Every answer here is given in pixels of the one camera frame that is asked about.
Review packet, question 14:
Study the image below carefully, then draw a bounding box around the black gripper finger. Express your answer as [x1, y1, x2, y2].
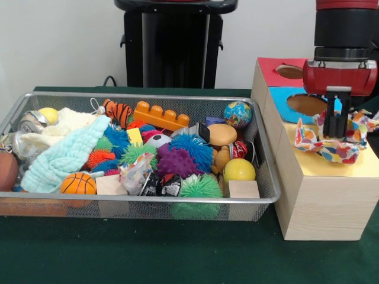
[323, 92, 336, 138]
[335, 90, 351, 138]

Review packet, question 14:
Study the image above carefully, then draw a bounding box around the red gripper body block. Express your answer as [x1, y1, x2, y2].
[302, 58, 378, 97]

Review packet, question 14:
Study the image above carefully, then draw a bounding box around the wooden box with three holes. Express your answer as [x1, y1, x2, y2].
[250, 57, 379, 242]

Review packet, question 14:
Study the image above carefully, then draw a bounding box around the shallow mesh toy bin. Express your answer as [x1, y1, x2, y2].
[0, 91, 281, 222]

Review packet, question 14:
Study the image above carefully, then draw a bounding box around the green cloth side table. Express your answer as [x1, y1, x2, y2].
[355, 95, 379, 131]

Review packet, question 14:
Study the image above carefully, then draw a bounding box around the black upright bar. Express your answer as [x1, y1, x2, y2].
[351, 38, 379, 109]

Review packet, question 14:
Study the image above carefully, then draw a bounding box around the globe print ball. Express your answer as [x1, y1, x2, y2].
[223, 101, 252, 128]

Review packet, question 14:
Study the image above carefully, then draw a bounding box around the smooth yellow ball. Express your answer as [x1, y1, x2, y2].
[223, 158, 256, 184]

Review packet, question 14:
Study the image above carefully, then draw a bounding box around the purple spiky ball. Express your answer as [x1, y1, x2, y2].
[156, 144, 198, 179]

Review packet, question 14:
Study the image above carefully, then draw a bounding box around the dark green tablecloth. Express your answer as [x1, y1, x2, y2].
[0, 85, 379, 284]

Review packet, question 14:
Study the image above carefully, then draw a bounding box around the orange toy basketball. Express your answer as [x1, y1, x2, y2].
[60, 172, 98, 195]

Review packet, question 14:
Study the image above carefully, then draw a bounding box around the cream knitted cloth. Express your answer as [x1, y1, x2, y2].
[20, 106, 98, 149]

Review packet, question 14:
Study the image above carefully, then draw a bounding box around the light blue cloth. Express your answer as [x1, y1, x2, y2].
[20, 114, 112, 193]

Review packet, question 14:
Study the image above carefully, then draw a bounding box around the brown toy football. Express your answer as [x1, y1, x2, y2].
[0, 151, 20, 192]

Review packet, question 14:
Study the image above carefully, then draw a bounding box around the blue stringy ball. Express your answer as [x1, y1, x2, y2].
[169, 133, 216, 174]

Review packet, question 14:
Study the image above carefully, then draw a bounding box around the green stringy ball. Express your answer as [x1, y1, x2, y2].
[179, 173, 224, 198]
[120, 143, 159, 166]

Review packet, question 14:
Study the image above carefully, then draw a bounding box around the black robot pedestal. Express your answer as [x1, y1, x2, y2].
[114, 0, 239, 89]

